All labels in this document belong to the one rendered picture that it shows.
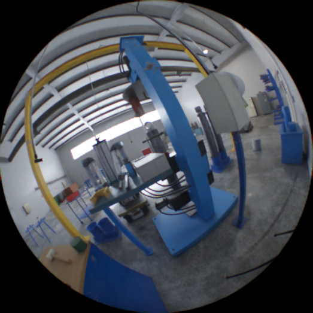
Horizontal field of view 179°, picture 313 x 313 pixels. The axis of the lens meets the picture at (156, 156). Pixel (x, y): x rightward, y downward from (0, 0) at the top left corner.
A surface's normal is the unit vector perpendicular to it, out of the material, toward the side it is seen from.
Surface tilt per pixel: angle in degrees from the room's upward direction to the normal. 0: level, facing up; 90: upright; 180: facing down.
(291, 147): 90
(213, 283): 0
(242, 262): 0
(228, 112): 90
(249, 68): 90
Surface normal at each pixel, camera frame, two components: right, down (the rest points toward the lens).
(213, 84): -0.86, 0.44
